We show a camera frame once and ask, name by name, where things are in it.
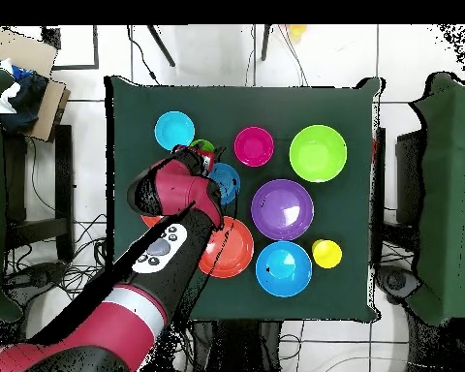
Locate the small dark blue bowl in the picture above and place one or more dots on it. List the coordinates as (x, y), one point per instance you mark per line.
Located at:
(231, 182)

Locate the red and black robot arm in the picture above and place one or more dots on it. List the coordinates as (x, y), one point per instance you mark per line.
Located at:
(174, 190)

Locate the green plastic cup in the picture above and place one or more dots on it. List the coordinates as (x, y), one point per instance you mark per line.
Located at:
(204, 144)

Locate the small cyan plastic bowl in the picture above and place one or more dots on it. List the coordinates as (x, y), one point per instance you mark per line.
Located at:
(174, 130)

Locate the pink plastic bowl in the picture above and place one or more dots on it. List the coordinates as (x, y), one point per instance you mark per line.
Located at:
(254, 146)

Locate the dark green tablecloth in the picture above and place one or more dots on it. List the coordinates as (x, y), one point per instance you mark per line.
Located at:
(217, 105)

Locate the orange plastic bowl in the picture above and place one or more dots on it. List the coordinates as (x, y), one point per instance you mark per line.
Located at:
(232, 248)
(151, 222)

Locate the purple plastic bowl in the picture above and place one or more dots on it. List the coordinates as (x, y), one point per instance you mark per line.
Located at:
(282, 209)

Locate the large green plastic bowl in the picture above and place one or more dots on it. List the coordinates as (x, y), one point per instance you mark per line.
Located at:
(318, 153)

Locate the black tripod leg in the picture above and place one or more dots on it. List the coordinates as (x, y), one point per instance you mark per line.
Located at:
(265, 43)
(161, 46)

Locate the large blue plastic bowl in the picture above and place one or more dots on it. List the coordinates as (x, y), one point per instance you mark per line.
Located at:
(284, 268)

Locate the yellow plastic cup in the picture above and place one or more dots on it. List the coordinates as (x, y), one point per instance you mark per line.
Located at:
(327, 253)

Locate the small yellow object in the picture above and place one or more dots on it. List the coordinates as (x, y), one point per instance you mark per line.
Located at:
(297, 32)

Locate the blue and white cloth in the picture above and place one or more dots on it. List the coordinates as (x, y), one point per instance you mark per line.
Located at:
(27, 97)

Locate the black equipment base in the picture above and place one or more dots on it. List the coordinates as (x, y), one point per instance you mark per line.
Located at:
(35, 275)
(395, 280)

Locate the cardboard box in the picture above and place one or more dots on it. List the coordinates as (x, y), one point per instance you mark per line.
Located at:
(19, 50)

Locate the black bench frame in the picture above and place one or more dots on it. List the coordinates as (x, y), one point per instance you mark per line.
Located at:
(63, 186)
(409, 178)

